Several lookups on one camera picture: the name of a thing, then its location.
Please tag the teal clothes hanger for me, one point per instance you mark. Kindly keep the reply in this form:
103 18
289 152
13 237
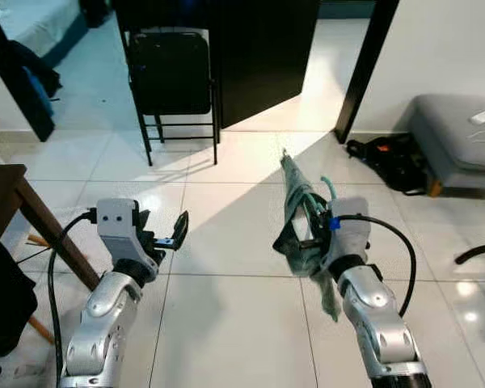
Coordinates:
330 187

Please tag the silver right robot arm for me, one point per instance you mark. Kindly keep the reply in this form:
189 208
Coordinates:
380 323

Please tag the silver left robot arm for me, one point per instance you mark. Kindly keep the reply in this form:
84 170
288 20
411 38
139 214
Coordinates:
105 323

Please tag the black bag with orange mark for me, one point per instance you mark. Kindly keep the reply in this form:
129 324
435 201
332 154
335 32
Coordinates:
388 166

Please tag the brown wooden table leg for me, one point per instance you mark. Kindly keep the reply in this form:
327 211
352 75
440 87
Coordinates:
40 218

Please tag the black folding chair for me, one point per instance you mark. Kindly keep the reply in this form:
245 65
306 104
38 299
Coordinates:
170 73

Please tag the grey upholstered ottoman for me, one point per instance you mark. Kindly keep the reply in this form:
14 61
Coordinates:
461 145

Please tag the dark backpack with blue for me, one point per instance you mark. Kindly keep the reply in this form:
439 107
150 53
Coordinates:
40 77

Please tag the white remote control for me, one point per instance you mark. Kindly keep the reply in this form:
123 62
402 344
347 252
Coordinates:
483 117

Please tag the bed with pale sheet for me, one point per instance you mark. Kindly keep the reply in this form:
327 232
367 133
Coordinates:
32 20

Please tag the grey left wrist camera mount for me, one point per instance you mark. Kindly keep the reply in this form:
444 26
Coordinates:
117 220

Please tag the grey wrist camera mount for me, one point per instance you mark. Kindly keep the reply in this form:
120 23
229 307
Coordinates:
349 230
117 220

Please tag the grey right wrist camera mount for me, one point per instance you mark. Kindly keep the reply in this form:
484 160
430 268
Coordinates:
349 230

